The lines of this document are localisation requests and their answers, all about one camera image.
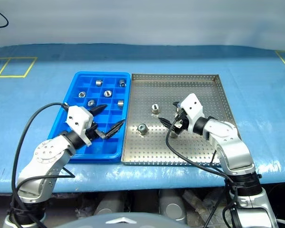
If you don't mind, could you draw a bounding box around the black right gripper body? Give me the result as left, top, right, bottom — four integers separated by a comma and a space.
173, 107, 190, 136

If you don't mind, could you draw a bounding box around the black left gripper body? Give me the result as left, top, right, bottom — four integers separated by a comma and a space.
85, 122, 109, 143

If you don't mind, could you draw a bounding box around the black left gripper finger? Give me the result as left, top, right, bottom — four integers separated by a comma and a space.
105, 119, 125, 139
90, 104, 108, 116

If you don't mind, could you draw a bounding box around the blue compartment tray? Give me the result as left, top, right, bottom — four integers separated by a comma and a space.
47, 71, 131, 164

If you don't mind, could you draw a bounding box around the perforated metal tray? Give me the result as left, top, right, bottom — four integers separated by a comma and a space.
121, 73, 239, 166

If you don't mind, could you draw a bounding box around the blue plastic table cover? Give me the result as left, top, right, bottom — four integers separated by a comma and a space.
0, 43, 285, 194

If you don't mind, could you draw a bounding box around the grey rounded cylinder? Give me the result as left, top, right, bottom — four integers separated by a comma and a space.
94, 191, 129, 216
158, 189, 188, 224

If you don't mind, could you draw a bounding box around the yellow tape double square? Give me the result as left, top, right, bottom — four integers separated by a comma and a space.
0, 56, 38, 79

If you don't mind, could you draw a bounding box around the grey robot torso with logo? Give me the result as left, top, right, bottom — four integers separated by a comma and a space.
72, 212, 192, 228

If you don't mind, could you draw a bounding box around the yellow tape corner mark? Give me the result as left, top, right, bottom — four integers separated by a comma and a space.
275, 50, 285, 67

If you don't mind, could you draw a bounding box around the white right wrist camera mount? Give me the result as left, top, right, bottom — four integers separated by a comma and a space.
179, 93, 206, 135

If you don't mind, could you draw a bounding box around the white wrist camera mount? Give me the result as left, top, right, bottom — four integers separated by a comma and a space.
179, 93, 206, 135
65, 106, 94, 146

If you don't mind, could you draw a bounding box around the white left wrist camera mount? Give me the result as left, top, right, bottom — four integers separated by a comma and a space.
65, 106, 94, 146

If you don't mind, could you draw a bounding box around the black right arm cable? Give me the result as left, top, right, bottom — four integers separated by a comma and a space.
165, 117, 238, 228

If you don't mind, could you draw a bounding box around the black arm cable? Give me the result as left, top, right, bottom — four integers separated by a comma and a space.
8, 102, 76, 228
165, 117, 238, 228

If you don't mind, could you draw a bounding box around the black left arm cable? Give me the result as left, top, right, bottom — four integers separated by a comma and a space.
8, 102, 76, 228

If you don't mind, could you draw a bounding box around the thin black looped cable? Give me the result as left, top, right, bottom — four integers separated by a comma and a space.
0, 6, 10, 29

